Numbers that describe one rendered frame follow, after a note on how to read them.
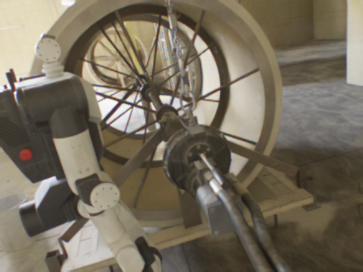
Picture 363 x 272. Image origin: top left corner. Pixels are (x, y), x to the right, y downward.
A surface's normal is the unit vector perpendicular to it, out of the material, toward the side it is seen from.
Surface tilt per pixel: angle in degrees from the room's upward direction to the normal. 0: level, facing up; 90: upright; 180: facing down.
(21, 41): 90
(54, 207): 90
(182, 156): 90
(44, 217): 90
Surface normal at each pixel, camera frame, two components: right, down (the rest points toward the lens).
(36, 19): 0.24, 0.29
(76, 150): 0.47, 0.22
